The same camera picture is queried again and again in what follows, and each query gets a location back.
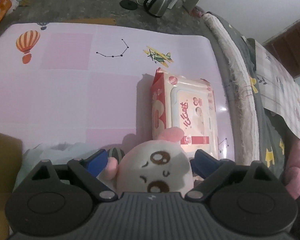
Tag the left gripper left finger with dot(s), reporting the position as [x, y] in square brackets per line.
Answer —
[86, 172]

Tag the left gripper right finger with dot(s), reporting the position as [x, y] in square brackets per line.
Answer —
[214, 172]

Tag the pink plush toy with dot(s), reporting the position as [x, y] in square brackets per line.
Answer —
[155, 166]

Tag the white woven mattress edge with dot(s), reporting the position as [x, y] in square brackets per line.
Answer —
[235, 49]

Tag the red pink wipes pack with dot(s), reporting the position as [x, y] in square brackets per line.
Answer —
[189, 105]

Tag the grey bed blanket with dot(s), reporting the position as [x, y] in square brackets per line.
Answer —
[272, 128]

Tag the brown cardboard box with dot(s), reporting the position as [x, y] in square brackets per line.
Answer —
[11, 150]

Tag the pink pillow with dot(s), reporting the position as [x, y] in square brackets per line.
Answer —
[292, 171]

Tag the checked patterned sheet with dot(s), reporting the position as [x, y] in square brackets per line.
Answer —
[279, 92]

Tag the brown wooden door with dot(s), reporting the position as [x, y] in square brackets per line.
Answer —
[286, 49]

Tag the black kettle base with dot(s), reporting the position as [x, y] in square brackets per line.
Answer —
[128, 5]

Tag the steel electric kettle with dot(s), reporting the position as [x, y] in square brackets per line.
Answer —
[156, 8]

